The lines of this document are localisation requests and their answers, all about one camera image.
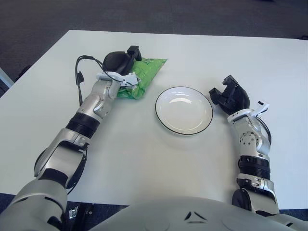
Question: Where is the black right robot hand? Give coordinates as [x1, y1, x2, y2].
[208, 75, 250, 116]

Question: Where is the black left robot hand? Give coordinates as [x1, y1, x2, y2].
[102, 45, 142, 76]

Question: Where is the green snack bag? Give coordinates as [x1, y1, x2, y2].
[116, 57, 167, 101]

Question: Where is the white plate black rim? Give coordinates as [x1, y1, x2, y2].
[154, 86, 213, 135]

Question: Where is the white furniture edge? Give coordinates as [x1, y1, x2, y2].
[0, 67, 14, 87]

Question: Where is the grey robot torso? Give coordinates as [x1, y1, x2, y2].
[89, 196, 308, 231]

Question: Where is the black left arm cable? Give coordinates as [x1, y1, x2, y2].
[75, 55, 121, 106]

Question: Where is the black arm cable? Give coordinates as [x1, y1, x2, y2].
[75, 55, 121, 106]
[258, 119, 272, 150]

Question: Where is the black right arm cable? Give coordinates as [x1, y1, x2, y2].
[258, 119, 272, 150]

